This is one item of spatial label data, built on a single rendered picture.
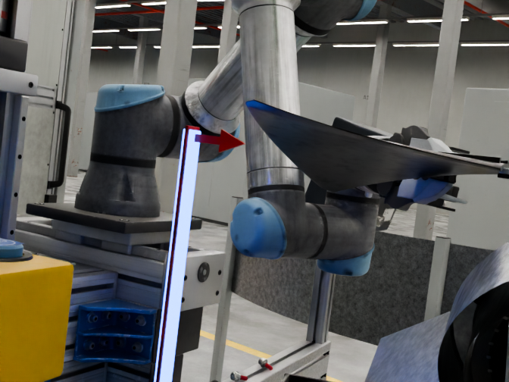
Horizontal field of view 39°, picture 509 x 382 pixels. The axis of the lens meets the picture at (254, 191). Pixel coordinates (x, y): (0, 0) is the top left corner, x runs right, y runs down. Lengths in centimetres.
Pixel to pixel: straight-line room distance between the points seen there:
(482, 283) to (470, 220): 681
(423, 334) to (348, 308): 201
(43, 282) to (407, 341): 33
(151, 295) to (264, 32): 48
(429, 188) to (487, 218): 646
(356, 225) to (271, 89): 22
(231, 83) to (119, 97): 19
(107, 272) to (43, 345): 67
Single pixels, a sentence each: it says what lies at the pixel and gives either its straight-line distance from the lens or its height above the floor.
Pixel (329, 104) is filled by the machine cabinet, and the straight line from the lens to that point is 1110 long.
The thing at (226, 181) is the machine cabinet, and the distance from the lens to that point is 1117.
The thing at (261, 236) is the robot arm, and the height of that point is 107.
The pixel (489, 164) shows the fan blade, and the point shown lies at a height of 119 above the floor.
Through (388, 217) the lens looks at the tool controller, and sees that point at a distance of 149.
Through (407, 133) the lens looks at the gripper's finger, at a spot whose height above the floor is 121.
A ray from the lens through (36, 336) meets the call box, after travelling 56.
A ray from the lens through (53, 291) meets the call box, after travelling 56.
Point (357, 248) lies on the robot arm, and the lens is 100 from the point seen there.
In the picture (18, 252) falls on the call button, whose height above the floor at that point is 108.
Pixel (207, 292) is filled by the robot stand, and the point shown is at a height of 93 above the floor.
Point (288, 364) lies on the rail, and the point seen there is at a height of 86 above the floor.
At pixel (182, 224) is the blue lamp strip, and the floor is 109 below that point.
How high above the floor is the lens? 117
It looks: 3 degrees down
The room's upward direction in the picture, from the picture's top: 7 degrees clockwise
